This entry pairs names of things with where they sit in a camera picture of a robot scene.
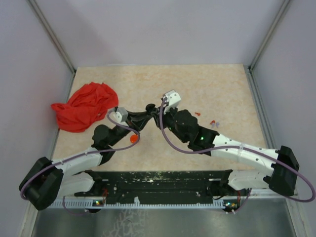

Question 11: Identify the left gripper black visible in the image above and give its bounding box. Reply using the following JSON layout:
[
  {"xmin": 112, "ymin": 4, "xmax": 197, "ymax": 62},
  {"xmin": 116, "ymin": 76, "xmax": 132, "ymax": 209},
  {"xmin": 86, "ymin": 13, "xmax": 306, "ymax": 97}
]
[{"xmin": 109, "ymin": 110, "xmax": 152, "ymax": 147}]

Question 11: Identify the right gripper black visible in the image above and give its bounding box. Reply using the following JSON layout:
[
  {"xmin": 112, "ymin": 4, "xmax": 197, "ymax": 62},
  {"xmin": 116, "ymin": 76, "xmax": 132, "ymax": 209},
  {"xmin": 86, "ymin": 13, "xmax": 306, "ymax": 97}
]
[{"xmin": 151, "ymin": 103, "xmax": 188, "ymax": 144}]

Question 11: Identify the orange earbud charging case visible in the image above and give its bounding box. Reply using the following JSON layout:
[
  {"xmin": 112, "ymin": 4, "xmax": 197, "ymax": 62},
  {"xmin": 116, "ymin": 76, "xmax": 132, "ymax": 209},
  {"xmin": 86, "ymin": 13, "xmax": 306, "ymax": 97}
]
[{"xmin": 130, "ymin": 134, "xmax": 139, "ymax": 144}]

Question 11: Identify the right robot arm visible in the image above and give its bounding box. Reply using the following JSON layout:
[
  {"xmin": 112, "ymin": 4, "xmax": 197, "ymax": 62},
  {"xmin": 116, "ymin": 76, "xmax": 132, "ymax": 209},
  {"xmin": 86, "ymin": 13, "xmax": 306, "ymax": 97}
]
[{"xmin": 154, "ymin": 107, "xmax": 299, "ymax": 197}]

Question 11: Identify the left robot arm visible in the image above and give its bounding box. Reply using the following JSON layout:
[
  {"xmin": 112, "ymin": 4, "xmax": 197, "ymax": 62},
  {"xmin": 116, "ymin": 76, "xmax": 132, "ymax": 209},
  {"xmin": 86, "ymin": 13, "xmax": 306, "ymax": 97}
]
[{"xmin": 19, "ymin": 107, "xmax": 158, "ymax": 210}]

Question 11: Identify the red cloth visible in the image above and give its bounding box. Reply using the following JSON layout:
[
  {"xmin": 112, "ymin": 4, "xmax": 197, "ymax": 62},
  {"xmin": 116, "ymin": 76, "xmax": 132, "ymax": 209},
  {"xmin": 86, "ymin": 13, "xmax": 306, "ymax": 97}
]
[{"xmin": 51, "ymin": 82, "xmax": 119, "ymax": 133}]

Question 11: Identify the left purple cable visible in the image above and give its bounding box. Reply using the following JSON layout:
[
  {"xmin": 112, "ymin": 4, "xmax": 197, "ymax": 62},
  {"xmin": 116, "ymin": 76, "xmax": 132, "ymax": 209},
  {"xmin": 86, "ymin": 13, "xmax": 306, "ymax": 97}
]
[{"xmin": 19, "ymin": 110, "xmax": 142, "ymax": 217}]

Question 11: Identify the purple cable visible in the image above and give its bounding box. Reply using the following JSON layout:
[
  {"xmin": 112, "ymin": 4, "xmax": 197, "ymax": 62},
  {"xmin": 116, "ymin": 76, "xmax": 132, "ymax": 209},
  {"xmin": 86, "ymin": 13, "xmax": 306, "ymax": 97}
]
[
  {"xmin": 159, "ymin": 97, "xmax": 316, "ymax": 214},
  {"xmin": 19, "ymin": 110, "xmax": 142, "ymax": 217}
]

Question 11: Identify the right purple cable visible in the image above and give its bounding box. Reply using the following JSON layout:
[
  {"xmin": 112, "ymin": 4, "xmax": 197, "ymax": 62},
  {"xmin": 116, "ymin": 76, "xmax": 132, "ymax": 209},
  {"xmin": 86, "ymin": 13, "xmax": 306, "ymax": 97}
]
[{"xmin": 159, "ymin": 97, "xmax": 316, "ymax": 214}]

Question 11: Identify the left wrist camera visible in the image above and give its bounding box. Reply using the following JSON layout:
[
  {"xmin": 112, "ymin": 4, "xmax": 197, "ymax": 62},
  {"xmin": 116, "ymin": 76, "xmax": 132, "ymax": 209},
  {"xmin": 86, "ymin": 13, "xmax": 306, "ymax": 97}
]
[{"xmin": 110, "ymin": 107, "xmax": 128, "ymax": 126}]

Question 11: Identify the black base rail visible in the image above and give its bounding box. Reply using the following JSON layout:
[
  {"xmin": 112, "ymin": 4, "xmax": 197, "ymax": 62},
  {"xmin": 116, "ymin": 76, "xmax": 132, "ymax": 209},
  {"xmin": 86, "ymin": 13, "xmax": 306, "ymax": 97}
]
[{"xmin": 75, "ymin": 170, "xmax": 249, "ymax": 205}]

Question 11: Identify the white cable duct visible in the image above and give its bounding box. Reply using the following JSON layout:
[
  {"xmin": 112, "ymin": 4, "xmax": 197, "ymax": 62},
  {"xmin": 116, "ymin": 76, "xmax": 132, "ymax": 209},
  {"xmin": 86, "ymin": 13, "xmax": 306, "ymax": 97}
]
[{"xmin": 49, "ymin": 197, "xmax": 232, "ymax": 209}]

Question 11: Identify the left aluminium frame post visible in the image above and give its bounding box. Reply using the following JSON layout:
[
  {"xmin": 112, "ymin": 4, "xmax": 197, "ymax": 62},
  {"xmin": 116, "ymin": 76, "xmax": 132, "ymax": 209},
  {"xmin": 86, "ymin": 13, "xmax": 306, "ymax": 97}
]
[{"xmin": 26, "ymin": 0, "xmax": 76, "ymax": 74}]

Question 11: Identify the aluminium frame post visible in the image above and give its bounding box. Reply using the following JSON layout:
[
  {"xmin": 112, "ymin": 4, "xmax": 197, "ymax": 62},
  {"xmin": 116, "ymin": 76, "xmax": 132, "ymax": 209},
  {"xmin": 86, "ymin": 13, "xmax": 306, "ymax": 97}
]
[
  {"xmin": 248, "ymin": 0, "xmax": 292, "ymax": 72},
  {"xmin": 26, "ymin": 0, "xmax": 76, "ymax": 74}
]

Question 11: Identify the right aluminium frame post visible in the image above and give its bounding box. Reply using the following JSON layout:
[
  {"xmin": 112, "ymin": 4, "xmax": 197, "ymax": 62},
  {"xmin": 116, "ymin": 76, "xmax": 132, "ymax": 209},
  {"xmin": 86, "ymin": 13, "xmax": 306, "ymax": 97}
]
[{"xmin": 248, "ymin": 0, "xmax": 292, "ymax": 72}]

